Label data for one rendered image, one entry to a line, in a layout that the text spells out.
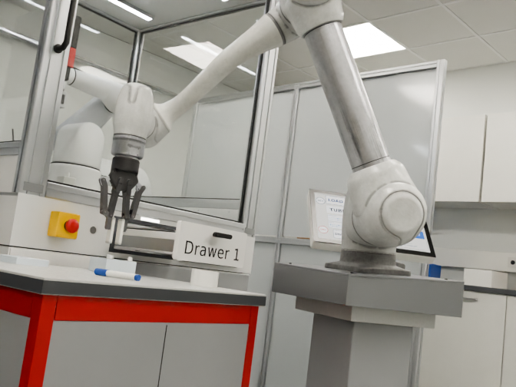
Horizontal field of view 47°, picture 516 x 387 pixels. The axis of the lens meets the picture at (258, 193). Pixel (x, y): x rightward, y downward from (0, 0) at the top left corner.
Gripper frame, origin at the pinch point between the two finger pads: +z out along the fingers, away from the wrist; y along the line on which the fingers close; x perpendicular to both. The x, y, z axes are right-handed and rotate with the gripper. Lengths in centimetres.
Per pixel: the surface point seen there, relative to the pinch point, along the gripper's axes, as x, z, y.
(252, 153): 39, -40, 67
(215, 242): -2.5, -1.1, 30.5
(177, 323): -40.0, 19.0, 1.1
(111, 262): -5.3, 8.5, -1.7
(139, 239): 12.2, 0.8, 12.9
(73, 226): 10.9, -0.1, -8.0
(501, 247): 124, -37, 373
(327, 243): 25, -8, 99
